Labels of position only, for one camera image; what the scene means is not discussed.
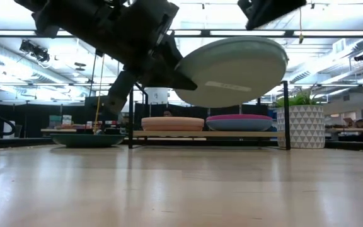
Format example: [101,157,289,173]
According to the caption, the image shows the light teal plate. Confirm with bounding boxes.
[174,35,289,109]

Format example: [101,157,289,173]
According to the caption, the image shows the black ceiling-mounted device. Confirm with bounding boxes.
[19,40,51,63]

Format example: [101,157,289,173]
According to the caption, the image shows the terracotta plate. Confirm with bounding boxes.
[142,125,204,132]

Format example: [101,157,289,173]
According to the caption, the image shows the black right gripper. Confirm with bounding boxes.
[237,0,308,31]

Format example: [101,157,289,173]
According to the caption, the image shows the yellow cable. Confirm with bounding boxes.
[93,55,106,133]

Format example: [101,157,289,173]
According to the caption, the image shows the blue plate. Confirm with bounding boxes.
[206,119,273,132]

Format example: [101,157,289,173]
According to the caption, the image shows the succulent in white patterned pot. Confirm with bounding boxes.
[275,88,326,149]

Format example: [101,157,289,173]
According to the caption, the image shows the magenta plate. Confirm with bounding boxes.
[205,114,274,122]

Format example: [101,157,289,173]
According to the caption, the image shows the dark teal plate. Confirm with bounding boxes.
[50,133,126,148]

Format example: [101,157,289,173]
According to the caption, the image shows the peach plate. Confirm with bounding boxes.
[141,117,205,127]

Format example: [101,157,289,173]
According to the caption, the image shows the white bin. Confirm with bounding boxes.
[3,120,16,139]

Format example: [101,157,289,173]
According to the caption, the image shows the wooden background table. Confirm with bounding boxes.
[40,127,129,134]
[326,127,363,143]

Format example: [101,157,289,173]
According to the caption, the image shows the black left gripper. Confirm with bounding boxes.
[99,0,198,91]

